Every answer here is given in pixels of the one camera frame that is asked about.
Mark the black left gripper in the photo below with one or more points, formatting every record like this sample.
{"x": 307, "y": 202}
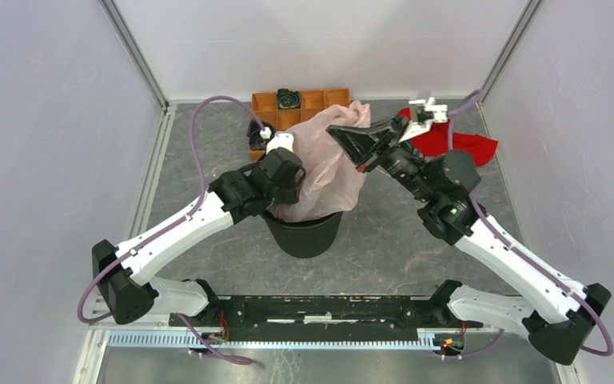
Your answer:
{"x": 291, "y": 197}

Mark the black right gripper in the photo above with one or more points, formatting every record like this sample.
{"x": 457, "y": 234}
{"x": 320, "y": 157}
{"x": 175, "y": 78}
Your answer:
{"x": 359, "y": 142}

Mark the pink plastic trash bag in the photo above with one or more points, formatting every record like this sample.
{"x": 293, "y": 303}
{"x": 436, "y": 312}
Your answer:
{"x": 332, "y": 183}

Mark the black plastic trash bin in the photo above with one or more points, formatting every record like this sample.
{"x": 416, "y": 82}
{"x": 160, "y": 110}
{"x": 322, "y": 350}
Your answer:
{"x": 307, "y": 239}

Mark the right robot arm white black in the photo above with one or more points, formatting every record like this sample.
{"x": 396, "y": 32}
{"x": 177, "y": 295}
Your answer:
{"x": 554, "y": 312}

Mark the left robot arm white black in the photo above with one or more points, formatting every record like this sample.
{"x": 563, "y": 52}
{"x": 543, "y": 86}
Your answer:
{"x": 126, "y": 274}

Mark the orange wooden compartment tray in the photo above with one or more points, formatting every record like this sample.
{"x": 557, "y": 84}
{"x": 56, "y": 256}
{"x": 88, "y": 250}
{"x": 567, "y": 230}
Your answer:
{"x": 264, "y": 105}

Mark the rolled dark belt left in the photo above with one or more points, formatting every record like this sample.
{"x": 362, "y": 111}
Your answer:
{"x": 253, "y": 133}

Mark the red cloth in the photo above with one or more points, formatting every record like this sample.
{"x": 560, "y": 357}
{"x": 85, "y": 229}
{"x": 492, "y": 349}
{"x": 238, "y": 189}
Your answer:
{"x": 434, "y": 143}

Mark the rolled dark belt green yellow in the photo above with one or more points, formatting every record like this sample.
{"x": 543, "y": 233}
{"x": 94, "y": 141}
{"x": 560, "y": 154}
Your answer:
{"x": 288, "y": 99}

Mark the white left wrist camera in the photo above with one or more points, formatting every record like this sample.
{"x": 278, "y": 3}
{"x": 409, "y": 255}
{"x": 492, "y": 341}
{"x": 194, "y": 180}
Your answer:
{"x": 276, "y": 140}

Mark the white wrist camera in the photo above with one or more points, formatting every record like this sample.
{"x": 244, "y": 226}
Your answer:
{"x": 424, "y": 112}
{"x": 276, "y": 140}

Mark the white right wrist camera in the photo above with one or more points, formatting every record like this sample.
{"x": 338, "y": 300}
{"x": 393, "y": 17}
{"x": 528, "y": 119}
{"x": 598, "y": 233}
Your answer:
{"x": 424, "y": 112}

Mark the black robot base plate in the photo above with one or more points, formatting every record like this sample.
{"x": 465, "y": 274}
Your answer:
{"x": 325, "y": 318}

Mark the slotted white cable duct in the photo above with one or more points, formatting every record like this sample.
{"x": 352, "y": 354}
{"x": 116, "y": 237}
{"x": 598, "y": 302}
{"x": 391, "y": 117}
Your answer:
{"x": 184, "y": 339}

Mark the aluminium frame post right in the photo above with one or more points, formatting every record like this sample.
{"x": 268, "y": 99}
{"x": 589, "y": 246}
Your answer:
{"x": 520, "y": 28}

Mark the aluminium frame post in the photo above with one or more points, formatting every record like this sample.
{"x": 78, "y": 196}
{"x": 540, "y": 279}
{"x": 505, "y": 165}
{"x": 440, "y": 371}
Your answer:
{"x": 133, "y": 49}
{"x": 520, "y": 28}

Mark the aluminium frame post left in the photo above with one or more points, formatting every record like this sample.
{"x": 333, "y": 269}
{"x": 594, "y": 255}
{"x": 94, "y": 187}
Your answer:
{"x": 133, "y": 49}

